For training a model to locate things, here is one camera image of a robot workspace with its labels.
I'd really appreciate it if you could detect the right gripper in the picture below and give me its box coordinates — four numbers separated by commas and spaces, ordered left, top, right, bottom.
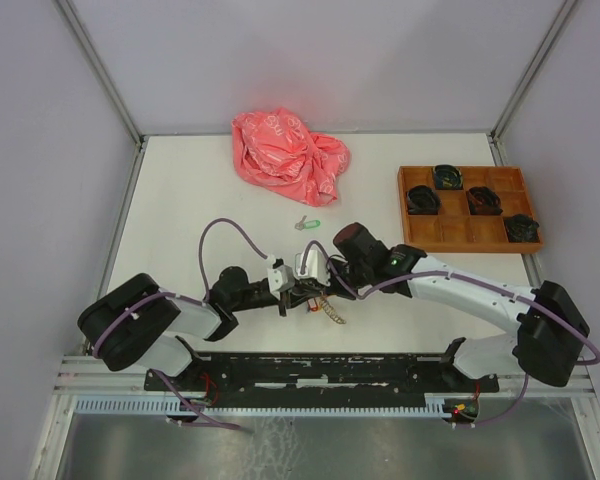
314, 258, 371, 302

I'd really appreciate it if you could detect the key organiser ring with keys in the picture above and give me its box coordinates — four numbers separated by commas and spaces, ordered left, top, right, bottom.
302, 287, 349, 327

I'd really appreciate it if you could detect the key with green tag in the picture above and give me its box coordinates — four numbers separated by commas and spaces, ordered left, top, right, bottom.
294, 215, 321, 231

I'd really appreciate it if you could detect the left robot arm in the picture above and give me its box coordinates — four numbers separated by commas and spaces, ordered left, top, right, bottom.
77, 266, 319, 390

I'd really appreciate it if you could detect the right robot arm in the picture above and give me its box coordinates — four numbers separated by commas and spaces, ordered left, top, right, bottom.
332, 223, 591, 391

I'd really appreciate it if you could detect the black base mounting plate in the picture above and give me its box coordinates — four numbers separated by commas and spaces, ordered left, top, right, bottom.
170, 352, 499, 409

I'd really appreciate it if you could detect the black coiled item left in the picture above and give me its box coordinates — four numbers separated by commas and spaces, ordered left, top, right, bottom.
405, 185, 441, 215

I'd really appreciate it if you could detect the black coiled item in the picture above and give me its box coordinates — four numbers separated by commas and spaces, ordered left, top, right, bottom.
432, 164, 463, 190
504, 214, 539, 243
405, 185, 441, 215
466, 186, 503, 216

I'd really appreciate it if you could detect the crumpled pink plastic bag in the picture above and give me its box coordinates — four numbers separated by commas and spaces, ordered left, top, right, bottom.
231, 108, 351, 207

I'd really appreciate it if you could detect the black coiled item top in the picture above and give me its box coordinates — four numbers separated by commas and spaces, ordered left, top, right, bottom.
432, 164, 463, 190

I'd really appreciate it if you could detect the black coiled item middle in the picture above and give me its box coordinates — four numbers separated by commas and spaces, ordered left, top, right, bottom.
466, 186, 503, 216

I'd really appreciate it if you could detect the black coiled item right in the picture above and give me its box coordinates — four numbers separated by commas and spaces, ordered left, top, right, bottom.
504, 214, 539, 243

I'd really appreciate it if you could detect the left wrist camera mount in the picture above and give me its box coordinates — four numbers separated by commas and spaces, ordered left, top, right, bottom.
266, 255, 295, 299

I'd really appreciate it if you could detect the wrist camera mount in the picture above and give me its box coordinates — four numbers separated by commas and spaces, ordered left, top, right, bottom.
294, 250, 330, 286
266, 255, 295, 299

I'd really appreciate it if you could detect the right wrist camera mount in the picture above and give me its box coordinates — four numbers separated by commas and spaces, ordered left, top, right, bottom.
294, 250, 330, 286

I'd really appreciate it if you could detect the white slotted cable duct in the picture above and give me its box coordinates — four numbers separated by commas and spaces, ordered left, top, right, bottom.
73, 393, 456, 416

